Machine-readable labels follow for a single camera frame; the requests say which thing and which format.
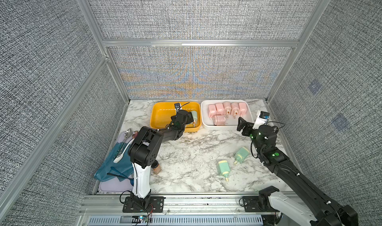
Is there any teal cloth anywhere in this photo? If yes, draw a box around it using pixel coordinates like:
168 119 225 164
94 143 134 182

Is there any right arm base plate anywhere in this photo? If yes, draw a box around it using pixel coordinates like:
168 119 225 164
241 196 268 213

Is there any small brown jar black lid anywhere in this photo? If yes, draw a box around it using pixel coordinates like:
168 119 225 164
151 161 162 175

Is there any green sharpener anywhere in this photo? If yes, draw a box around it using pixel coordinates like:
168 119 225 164
217 160 230 182
234 147 250 165
191 111 198 127

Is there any yellow plastic storage box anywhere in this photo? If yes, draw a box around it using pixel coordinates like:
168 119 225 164
150 100 202 132

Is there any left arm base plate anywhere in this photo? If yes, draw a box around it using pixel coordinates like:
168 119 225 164
122 195 165 213

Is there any aluminium front rail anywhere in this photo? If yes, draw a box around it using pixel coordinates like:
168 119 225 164
74 193 335 226

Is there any silver metal spoon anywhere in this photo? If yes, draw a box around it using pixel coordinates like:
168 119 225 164
117 128 133 155

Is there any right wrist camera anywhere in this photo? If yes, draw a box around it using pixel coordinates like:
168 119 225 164
253 110 270 129

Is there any lilac plastic tray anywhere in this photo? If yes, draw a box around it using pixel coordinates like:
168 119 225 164
98 131 135 193

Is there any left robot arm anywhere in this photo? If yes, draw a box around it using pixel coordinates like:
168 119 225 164
128 110 194 199

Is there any white plastic storage box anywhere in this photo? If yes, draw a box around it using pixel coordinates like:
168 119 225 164
201 100 254 131

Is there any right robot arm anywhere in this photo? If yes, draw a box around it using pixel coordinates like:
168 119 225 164
237 117 359 226

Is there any pink pencil sharpener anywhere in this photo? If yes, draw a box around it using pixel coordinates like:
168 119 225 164
239 102 248 117

